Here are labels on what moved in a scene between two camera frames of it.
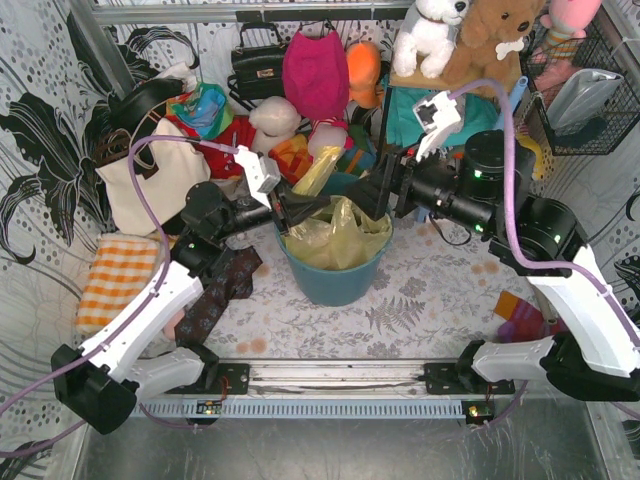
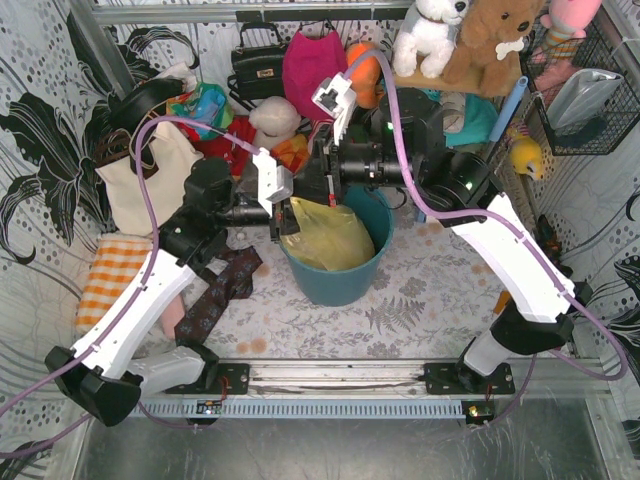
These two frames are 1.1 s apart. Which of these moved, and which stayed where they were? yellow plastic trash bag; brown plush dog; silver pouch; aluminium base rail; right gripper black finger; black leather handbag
Moved: yellow plastic trash bag; right gripper black finger
Stayed: aluminium base rail; brown plush dog; black leather handbag; silver pouch
